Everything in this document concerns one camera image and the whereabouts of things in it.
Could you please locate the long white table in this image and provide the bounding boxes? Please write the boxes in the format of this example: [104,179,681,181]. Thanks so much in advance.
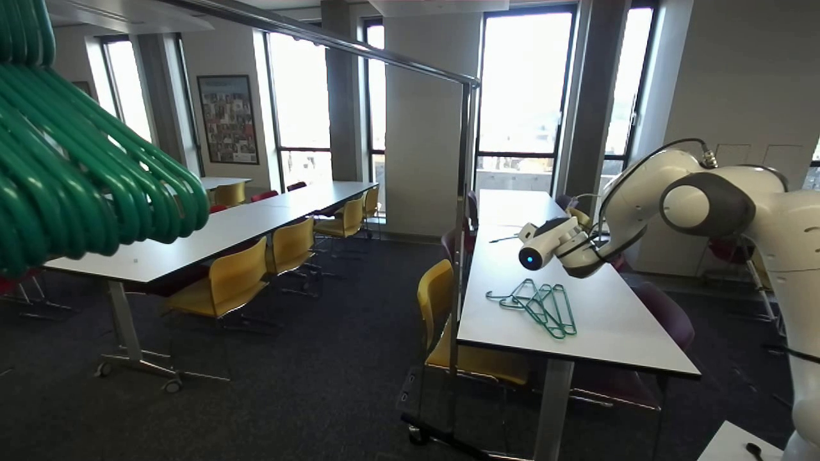
[198,173,257,195]
[44,179,379,394]

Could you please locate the purple chair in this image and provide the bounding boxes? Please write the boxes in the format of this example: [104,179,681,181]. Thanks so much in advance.
[626,269,703,353]

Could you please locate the light grey wrist camera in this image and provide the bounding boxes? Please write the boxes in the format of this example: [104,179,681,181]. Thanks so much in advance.
[514,239,575,275]

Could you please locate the white robot base platform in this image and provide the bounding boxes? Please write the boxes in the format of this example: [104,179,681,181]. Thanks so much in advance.
[696,416,784,461]

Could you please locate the large framed picture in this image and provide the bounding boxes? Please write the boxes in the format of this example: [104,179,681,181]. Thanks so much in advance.
[194,72,261,169]

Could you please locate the metal clothes rack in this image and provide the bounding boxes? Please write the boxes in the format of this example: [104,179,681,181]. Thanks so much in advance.
[161,0,553,457]

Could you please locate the green plastic hanger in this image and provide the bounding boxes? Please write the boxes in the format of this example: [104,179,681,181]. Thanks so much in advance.
[521,278,572,337]
[485,275,548,319]
[507,275,558,328]
[535,280,582,343]

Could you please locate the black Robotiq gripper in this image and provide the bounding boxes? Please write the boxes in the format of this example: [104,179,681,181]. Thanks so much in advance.
[489,215,575,250]

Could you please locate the yellow chair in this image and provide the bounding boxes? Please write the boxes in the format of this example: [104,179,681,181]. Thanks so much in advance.
[415,255,534,388]
[361,183,385,219]
[208,179,251,209]
[313,191,371,239]
[165,234,272,323]
[266,215,318,280]

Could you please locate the bunch of hanging green hangers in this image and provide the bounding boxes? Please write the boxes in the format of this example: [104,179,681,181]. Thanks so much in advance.
[0,0,213,275]

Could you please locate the white work table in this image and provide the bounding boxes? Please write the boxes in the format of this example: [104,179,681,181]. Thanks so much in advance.
[457,187,705,461]

